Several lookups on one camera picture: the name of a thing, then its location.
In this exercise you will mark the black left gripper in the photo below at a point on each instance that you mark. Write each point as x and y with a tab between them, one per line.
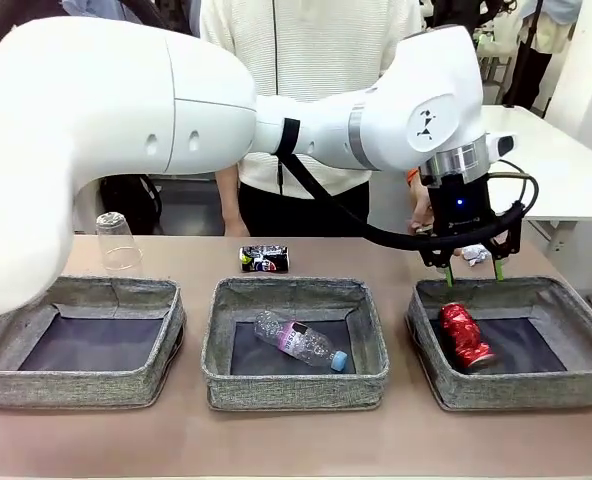
458	215

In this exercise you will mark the white paper ball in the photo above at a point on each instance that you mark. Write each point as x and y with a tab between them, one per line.
475	256

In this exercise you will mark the crushed red soda can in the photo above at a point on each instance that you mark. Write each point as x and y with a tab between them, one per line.
466	335

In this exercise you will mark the clear bottle with blue cap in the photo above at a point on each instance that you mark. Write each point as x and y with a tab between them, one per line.
301	342

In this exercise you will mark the clear plastic cup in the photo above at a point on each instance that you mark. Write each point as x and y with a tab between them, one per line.
118	245

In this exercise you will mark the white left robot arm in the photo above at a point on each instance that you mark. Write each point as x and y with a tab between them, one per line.
101	100

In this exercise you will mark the person's right forearm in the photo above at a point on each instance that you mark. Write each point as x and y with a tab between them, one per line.
228	200

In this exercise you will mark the person's left hand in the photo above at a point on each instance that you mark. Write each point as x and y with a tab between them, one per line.
420	210

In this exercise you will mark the person's right hand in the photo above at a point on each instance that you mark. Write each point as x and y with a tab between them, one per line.
236	229

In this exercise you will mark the orange wrist watch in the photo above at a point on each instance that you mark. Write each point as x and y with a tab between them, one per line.
412	176

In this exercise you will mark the grey fabric basket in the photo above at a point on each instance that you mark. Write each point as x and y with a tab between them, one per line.
76	390
521	390
296	390

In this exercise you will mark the white desk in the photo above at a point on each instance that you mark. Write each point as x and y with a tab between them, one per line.
566	170

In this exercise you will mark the crushed black soda can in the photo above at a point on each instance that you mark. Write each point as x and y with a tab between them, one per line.
266	259

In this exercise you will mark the black tripod pole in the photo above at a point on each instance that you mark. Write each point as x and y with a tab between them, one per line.
528	45

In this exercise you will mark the person in light blue top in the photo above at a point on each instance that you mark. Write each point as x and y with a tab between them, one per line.
556	30

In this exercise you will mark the person in white sweater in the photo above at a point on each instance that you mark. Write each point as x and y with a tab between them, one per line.
316	50

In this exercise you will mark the black backpack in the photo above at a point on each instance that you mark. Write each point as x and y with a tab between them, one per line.
136	205

